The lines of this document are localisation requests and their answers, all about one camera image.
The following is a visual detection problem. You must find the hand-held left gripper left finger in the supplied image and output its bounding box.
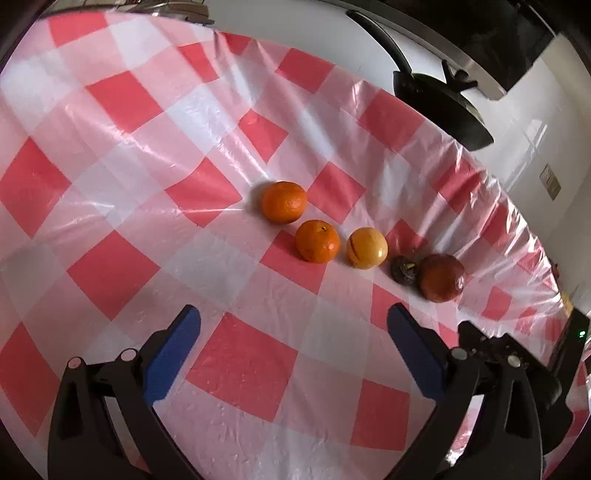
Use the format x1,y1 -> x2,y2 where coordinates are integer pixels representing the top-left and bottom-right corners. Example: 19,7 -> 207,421
47,305 -> 204,480

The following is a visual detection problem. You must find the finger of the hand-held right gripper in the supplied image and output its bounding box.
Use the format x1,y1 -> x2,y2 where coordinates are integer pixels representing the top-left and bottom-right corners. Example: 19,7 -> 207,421
457,320 -> 527,364

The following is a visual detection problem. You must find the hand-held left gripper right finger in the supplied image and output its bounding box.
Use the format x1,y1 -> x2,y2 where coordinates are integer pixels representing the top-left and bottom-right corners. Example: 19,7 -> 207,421
387,302 -> 543,480

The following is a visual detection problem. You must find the shiny red-brown apple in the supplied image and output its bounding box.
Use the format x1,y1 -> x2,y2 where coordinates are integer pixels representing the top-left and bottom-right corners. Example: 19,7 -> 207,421
418,253 -> 466,304

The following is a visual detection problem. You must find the dark mangosteen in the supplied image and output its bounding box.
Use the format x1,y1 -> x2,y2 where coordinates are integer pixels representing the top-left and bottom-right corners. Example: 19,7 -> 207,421
390,255 -> 420,285

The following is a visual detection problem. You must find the yellow striped pepino melon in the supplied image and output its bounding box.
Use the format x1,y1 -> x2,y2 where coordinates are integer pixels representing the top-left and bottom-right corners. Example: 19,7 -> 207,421
346,226 -> 389,268

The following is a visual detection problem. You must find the mandarin orange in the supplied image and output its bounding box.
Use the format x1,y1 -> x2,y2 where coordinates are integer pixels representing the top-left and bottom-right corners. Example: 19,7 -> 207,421
295,220 -> 341,264
261,181 -> 308,225

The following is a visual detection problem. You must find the red white checked tablecloth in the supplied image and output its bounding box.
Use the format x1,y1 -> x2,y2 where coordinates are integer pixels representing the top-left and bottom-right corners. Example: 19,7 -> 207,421
0,11 -> 573,480

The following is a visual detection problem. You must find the black frying pan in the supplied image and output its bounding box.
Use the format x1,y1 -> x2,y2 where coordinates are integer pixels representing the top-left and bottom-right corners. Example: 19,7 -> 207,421
346,9 -> 495,151

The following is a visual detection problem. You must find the beige wall socket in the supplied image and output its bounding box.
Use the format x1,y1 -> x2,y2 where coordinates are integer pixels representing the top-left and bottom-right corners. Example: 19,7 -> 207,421
540,164 -> 561,200

